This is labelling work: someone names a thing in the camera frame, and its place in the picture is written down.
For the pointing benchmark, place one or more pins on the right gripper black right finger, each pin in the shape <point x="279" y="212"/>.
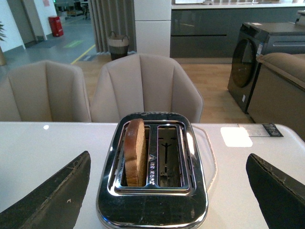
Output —
<point x="281" y="198"/>

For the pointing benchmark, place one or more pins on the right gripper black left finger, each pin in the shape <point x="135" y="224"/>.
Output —
<point x="56" y="203"/>

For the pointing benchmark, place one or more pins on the brown bread slice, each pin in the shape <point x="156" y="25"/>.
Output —
<point x="134" y="149"/>

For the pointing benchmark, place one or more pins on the table label sticker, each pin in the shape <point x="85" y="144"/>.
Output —
<point x="261" y="130"/>

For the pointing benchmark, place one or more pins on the chrome two-slot toaster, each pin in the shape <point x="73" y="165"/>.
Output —
<point x="174" y="195"/>

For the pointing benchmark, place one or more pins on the beige sofa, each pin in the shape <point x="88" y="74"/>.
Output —
<point x="279" y="93"/>

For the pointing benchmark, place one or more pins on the beige chair left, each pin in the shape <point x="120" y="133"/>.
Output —
<point x="44" y="91"/>

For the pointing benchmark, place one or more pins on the beige chair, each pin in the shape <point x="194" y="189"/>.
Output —
<point x="144" y="83"/>
<point x="44" y="91"/>

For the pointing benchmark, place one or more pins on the beige chair right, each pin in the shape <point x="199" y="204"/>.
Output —
<point x="144" y="83"/>

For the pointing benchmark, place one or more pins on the dark washing machine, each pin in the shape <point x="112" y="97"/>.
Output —
<point x="259" y="39"/>

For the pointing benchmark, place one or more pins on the woven laundry basket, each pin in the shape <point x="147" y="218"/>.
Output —
<point x="118" y="45"/>

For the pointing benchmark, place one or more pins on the grey kitchen counter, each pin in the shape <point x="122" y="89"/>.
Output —
<point x="211" y="31"/>

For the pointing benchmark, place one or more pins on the grey pleated curtain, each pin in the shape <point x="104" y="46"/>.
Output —
<point x="112" y="15"/>

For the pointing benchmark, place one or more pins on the white tall cabinet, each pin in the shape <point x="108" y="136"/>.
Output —
<point x="153" y="26"/>

